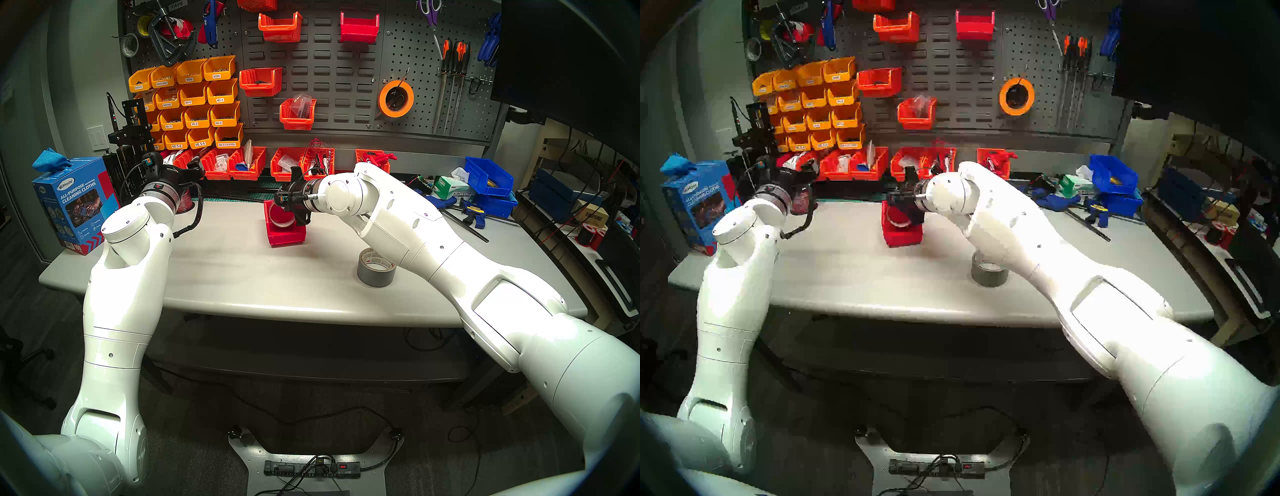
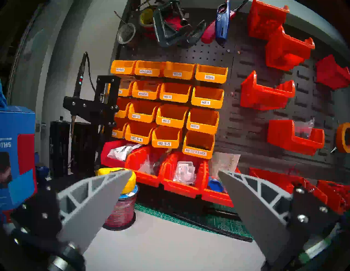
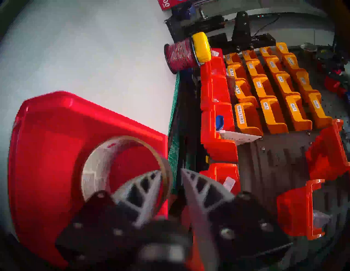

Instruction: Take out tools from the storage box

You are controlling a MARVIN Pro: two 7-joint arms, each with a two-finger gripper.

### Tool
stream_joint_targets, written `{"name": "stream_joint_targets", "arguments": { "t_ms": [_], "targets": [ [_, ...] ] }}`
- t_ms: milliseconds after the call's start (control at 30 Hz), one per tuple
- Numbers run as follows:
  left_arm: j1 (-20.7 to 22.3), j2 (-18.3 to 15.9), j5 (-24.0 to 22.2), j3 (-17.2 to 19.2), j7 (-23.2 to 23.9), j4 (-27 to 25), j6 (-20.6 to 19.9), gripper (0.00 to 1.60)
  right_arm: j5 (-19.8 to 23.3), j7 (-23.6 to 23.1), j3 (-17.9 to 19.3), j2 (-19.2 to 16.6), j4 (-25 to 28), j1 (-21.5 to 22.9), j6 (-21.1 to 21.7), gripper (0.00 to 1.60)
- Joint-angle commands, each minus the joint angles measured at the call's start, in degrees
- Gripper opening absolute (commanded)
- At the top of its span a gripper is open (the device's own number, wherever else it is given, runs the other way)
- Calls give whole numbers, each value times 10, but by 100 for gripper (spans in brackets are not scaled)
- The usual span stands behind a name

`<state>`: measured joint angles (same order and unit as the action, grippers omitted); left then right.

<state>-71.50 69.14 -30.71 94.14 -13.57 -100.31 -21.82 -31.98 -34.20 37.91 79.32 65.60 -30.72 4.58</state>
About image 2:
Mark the black metal stand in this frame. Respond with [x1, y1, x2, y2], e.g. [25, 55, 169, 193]
[49, 75, 121, 181]

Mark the yellow bin labelled M2.5-8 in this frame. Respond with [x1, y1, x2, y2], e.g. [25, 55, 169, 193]
[112, 120, 129, 139]

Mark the yellow screw bin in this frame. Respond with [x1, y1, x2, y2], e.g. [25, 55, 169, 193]
[115, 98, 132, 118]
[118, 79, 136, 97]

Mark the deep red plastic bin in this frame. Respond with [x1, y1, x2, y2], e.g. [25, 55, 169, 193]
[316, 54, 350, 90]

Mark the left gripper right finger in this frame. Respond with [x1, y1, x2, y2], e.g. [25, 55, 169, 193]
[219, 170, 339, 267]

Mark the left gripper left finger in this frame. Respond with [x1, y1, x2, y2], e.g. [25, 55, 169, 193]
[9, 170, 133, 250]

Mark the blue cleaning cloths box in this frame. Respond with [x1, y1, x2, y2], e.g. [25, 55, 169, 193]
[0, 107, 37, 222]

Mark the clear tape roll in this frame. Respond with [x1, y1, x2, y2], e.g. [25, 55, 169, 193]
[113, 10, 136, 45]

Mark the yellow bin labelled M4-6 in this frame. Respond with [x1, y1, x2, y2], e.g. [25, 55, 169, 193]
[159, 83, 193, 103]

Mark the yellow bin labelled M2.5-6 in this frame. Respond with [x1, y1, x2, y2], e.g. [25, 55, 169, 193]
[124, 122, 158, 145]

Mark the yellow bin labelled M3-12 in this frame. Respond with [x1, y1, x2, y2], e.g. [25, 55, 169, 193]
[128, 101, 160, 123]

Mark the yellow bin labelled M3-8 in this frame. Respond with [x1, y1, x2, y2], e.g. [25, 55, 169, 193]
[156, 104, 189, 129]

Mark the yellow bin labelled M3X6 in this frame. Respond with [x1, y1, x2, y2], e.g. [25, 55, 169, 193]
[195, 64, 229, 84]

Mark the yellow bin labelled M4-0.7 HEX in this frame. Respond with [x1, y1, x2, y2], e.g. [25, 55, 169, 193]
[182, 131, 215, 159]

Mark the yellow tape roll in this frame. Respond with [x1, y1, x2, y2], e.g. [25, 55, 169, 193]
[140, 8, 157, 28]

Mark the yellow bin labelled M3-4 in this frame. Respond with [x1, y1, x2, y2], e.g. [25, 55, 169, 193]
[191, 86, 224, 109]

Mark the blue plastic cap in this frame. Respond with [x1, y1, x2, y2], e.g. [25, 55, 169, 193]
[208, 178, 227, 193]

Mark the yellow bin labelled M4X4X6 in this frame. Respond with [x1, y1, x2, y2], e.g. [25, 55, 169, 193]
[132, 80, 163, 100]

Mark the tall clear plastic bag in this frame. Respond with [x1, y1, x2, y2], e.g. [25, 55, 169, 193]
[211, 152, 241, 178]

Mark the orange tape roll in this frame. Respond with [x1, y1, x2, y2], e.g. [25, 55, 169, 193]
[336, 122, 350, 153]

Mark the yellow bin labelled M3-6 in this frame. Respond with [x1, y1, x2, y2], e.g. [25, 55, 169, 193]
[186, 108, 220, 135]

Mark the blue utility lighter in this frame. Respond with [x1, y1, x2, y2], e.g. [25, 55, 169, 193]
[215, 0, 231, 46]

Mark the red wire spool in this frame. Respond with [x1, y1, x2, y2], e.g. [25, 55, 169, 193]
[103, 188, 138, 231]

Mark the grey pegboard wall panel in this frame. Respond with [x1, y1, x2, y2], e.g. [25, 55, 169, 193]
[109, 0, 350, 186]

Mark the dark grey C-clamp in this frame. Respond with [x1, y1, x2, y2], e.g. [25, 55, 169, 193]
[153, 0, 207, 48]

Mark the red plastic tool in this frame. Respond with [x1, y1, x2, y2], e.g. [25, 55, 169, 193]
[164, 14, 189, 32]

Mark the white label bag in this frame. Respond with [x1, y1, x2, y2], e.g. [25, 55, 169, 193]
[107, 144, 142, 161]

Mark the green cutting mat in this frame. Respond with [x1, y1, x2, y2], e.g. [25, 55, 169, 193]
[134, 202, 253, 242]

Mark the yellow bin labelled M2.5-5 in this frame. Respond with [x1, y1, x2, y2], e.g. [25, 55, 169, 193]
[152, 126, 183, 149]

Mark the yellow bin labelled M3X14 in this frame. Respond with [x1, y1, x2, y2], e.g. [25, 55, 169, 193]
[110, 60, 136, 75]

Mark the yellow bin labelled M3X8 BAO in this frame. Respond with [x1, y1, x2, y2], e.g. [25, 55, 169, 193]
[134, 60, 166, 77]

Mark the yellow tape measure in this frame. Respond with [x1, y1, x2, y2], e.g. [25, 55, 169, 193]
[97, 167, 136, 195]

